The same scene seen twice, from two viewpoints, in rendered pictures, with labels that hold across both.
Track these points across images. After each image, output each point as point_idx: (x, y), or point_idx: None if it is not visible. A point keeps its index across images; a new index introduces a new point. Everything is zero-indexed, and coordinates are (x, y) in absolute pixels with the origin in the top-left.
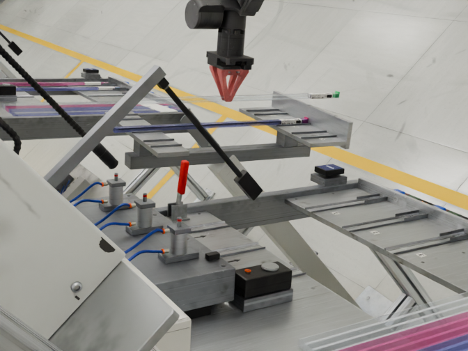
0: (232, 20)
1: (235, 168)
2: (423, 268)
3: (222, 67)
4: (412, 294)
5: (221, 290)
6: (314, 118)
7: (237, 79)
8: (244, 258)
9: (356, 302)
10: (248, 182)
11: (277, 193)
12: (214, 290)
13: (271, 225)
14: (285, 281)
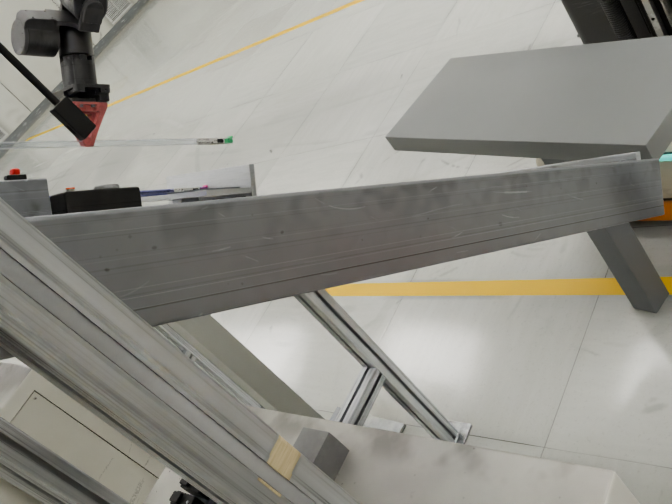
0: (74, 42)
1: (46, 89)
2: None
3: (70, 98)
4: (374, 363)
5: (29, 211)
6: (213, 182)
7: (96, 117)
8: None
9: (320, 415)
10: (71, 111)
11: None
12: (17, 209)
13: (187, 321)
14: (132, 202)
